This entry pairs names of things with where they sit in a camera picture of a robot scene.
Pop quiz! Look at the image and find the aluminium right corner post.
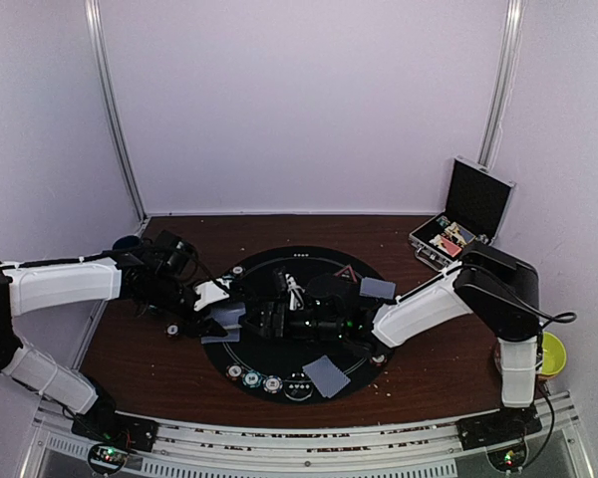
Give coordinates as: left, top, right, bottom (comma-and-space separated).
477, 0, 524, 169

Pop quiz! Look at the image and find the black round poker mat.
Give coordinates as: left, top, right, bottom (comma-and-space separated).
202, 246, 393, 405

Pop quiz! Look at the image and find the red triangular button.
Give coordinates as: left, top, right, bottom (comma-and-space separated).
334, 264, 358, 283

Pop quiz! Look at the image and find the dark blue ceramic mug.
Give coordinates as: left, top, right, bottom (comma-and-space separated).
112, 235, 142, 250

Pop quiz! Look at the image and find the aluminium front rail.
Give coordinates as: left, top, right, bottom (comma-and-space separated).
19, 390, 594, 478

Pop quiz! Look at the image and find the blue-backed playing card deck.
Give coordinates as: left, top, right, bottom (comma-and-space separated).
210, 303, 246, 332

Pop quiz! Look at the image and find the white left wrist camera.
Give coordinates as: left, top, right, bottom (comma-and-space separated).
193, 281, 230, 312

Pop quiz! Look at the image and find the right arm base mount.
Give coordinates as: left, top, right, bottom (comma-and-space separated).
455, 409, 542, 450

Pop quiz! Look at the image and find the dealt playing card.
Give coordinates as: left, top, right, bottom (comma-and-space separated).
302, 356, 351, 398
200, 329, 241, 345
359, 277, 396, 300

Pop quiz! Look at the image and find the red card deck in case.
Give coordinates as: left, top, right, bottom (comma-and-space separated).
434, 235, 462, 257

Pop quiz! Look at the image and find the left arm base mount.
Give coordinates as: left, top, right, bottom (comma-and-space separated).
71, 414, 158, 452

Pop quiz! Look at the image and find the red poker chip stack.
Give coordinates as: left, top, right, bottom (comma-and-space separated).
165, 324, 180, 339

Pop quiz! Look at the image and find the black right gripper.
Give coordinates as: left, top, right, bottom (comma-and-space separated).
238, 303, 345, 344

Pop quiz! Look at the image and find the yellow-green plastic bowl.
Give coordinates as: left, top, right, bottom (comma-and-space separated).
541, 332, 567, 378

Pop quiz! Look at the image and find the aluminium poker chip case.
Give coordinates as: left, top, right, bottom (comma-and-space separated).
409, 156, 515, 271

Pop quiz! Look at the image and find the aluminium corner post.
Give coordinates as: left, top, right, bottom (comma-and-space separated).
477, 0, 524, 169
84, 0, 148, 224

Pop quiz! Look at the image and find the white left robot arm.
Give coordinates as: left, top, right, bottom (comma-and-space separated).
0, 231, 233, 442

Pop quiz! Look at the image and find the aluminium left corner post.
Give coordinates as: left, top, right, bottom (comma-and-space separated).
84, 0, 148, 224

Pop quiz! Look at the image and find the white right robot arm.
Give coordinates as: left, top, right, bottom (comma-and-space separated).
239, 243, 540, 440

